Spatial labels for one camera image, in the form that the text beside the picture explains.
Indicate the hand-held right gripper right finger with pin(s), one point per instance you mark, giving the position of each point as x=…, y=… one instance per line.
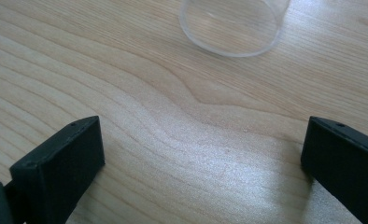
x=347, y=165

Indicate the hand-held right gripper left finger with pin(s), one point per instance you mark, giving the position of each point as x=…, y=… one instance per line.
x=60, y=168

